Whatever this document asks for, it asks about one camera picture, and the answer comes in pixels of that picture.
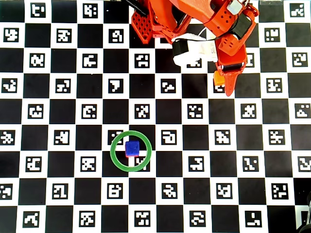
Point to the red gripper body black motor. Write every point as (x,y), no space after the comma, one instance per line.
(231,67)

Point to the red gripper finger with black pad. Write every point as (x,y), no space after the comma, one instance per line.
(230,83)

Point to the orange cube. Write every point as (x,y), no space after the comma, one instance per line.
(218,78)

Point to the blue cube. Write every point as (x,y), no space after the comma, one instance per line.
(132,147)

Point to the red cube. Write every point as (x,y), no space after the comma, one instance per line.
(130,156)

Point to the red perforated robot base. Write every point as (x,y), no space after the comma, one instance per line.
(143,26)

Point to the red robot arm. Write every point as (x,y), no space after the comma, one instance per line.
(189,9)

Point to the clear tape strip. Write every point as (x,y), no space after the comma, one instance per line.
(271,2)

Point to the black white checkerboard marker mat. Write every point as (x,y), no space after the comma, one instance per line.
(36,85)

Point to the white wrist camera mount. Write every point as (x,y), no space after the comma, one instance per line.
(204,49)

